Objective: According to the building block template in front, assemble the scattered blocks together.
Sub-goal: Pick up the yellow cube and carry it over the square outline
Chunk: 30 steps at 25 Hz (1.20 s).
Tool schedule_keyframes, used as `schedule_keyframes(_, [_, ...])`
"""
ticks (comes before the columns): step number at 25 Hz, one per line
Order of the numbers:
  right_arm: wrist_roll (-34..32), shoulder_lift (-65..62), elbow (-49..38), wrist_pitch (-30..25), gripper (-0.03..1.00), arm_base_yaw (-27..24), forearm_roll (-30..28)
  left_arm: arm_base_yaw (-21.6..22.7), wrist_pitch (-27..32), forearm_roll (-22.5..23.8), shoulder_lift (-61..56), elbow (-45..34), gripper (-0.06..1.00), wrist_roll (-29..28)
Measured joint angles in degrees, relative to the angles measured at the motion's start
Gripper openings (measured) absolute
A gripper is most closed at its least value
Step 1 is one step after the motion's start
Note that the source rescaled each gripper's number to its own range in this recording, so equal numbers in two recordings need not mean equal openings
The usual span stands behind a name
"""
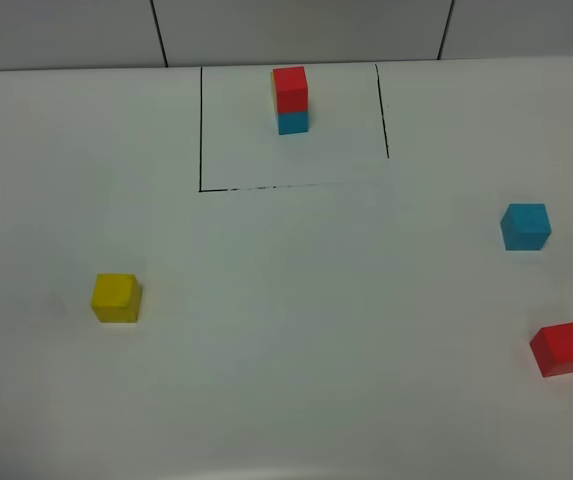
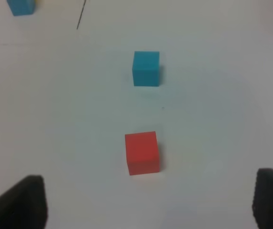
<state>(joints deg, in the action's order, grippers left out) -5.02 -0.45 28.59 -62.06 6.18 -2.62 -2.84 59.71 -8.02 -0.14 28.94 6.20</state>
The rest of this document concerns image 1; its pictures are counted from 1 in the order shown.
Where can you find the blue template cube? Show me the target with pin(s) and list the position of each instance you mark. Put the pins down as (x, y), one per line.
(293, 122)

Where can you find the red template cube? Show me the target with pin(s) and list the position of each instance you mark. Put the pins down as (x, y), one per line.
(291, 89)

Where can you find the yellow template cube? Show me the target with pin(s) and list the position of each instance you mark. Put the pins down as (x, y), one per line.
(273, 93)

